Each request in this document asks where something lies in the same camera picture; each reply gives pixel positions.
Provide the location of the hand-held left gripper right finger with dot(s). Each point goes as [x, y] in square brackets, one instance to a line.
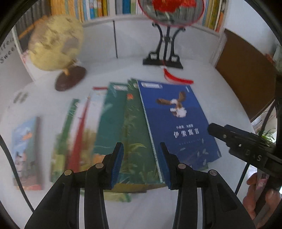
[165, 171]

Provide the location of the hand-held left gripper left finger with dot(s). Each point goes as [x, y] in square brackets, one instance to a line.
[116, 167]

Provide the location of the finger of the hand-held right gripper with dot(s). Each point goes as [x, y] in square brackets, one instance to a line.
[253, 137]
[222, 135]

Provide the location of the green yellow insect book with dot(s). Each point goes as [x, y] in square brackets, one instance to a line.
[141, 136]

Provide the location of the yellow meadow rabbit book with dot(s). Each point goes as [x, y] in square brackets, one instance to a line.
[92, 136]

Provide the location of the red cartoon man book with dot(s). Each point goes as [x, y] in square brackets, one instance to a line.
[76, 149]

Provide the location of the dark blue eagle book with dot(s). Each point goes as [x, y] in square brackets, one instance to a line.
[176, 123]

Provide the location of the white and pink book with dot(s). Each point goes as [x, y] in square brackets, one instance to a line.
[80, 107]

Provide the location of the green bordered book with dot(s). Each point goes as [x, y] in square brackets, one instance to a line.
[70, 112]

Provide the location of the light blue cartoon book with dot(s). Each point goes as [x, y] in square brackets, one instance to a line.
[25, 143]

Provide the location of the person's right hand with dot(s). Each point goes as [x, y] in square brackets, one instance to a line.
[249, 198]

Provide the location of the green potted plant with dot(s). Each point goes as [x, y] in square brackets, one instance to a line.
[267, 135]

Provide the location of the brown wooden panel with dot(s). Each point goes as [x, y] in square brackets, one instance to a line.
[242, 77]

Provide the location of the red tassel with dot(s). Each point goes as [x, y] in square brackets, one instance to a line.
[176, 79]

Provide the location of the black fan stand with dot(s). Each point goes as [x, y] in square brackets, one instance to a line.
[154, 61]

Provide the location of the white bookcase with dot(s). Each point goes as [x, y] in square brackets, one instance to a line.
[132, 39]

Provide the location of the yellow desk globe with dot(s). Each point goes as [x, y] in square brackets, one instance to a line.
[55, 44]

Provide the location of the row of dark grey volumes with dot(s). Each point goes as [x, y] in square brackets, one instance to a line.
[38, 17]

